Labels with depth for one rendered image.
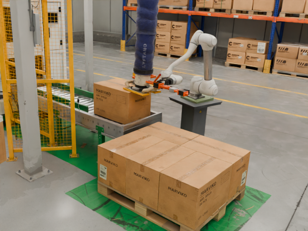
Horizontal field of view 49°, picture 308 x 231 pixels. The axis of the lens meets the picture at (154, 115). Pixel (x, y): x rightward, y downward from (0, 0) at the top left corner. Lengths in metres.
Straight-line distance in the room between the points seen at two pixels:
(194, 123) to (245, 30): 8.14
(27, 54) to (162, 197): 1.95
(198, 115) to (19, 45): 2.27
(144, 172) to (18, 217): 1.25
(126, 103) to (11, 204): 1.58
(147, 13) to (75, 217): 2.15
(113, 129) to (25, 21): 1.45
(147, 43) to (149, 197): 1.62
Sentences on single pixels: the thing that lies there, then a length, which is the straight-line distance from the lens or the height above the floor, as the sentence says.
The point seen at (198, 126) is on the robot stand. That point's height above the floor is 0.41.
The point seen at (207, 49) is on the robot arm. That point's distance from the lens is 4.05.
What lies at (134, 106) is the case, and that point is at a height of 0.77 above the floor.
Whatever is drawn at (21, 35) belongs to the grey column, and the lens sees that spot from 3.68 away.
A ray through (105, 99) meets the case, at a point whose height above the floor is 0.78.
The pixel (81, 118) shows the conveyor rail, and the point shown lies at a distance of 4.34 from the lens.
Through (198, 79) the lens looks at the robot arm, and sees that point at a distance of 4.33.
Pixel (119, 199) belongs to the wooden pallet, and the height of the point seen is 0.02.
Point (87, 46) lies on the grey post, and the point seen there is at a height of 0.98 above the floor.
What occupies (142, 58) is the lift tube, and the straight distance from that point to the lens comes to 3.77.
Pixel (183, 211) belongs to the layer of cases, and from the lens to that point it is 3.02.
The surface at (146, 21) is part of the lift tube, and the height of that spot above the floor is 1.73.
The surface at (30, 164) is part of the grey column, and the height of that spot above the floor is 0.15.
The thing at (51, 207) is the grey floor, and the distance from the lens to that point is 3.58.
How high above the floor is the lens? 1.98
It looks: 19 degrees down
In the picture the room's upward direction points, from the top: 3 degrees clockwise
